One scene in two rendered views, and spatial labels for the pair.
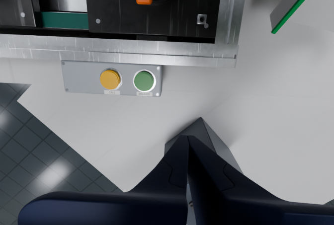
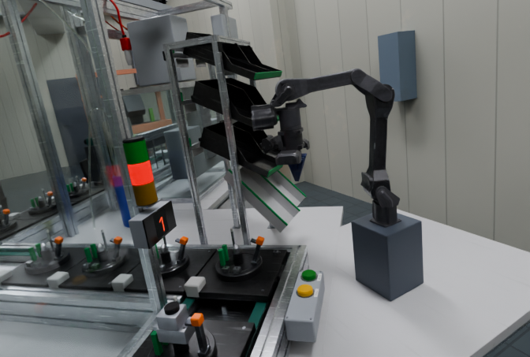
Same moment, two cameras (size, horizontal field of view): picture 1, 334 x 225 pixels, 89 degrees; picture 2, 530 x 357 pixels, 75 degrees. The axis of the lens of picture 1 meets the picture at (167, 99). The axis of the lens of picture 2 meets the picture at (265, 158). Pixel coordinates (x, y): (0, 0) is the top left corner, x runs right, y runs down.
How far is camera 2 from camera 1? 0.95 m
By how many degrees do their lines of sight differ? 83
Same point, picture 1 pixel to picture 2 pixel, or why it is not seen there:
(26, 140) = not seen: outside the picture
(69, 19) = (255, 314)
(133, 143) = (395, 325)
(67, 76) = (298, 316)
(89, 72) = (297, 303)
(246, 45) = not seen: hidden behind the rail
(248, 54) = not seen: hidden behind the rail
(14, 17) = (243, 333)
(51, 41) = (268, 321)
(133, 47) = (284, 280)
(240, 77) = (321, 263)
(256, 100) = (340, 256)
